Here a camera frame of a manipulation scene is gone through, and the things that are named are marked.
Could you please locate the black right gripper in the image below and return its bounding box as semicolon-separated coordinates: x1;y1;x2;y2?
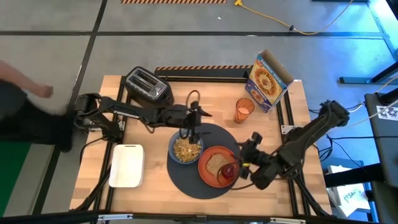
216;132;268;190

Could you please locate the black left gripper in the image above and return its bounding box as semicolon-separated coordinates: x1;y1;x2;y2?
169;101;213;144

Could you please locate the red apple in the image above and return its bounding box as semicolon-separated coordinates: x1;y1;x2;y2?
221;164;237;180

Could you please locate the toasted bread slice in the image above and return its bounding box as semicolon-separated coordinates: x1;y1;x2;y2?
205;152;231;177

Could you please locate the honey bunches cereal box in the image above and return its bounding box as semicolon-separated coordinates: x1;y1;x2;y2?
244;49;295;114

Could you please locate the orange plate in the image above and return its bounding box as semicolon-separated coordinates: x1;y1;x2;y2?
197;145;240;189

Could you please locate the cereal flakes heap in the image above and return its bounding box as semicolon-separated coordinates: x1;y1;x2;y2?
173;137;202;163

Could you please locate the light blue bowl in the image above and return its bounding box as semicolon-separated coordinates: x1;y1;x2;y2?
168;130;205;165

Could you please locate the orange glass tumbler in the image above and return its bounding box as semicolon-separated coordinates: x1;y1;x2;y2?
233;97;256;124

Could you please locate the dark round woven placemat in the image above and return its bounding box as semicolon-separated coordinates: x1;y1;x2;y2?
166;123;243;200

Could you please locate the hazard striped table edge strip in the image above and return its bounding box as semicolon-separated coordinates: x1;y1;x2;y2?
154;64;253;72

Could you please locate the black toaster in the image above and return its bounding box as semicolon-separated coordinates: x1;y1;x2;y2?
124;66;175;108

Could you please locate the white rectangular dish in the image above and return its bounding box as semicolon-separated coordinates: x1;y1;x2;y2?
108;144;146;189

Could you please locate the white cardboard box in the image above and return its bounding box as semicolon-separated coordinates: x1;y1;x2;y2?
328;164;373;218

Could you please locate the hazard striped floor tape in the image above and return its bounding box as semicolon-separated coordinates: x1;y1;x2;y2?
120;0;228;4

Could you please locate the black side cart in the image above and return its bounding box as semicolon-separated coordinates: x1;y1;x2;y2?
364;92;398;187

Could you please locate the person's hand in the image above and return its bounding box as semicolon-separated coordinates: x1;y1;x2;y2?
35;84;54;99

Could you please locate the white marker tag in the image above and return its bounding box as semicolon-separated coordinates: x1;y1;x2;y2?
376;105;398;122

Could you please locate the person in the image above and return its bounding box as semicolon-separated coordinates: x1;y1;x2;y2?
0;60;75;153

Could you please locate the green floor mat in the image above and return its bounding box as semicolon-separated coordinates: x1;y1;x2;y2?
0;139;34;217

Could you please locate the yellow floor cable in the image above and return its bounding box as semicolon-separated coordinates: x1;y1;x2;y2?
234;0;355;35

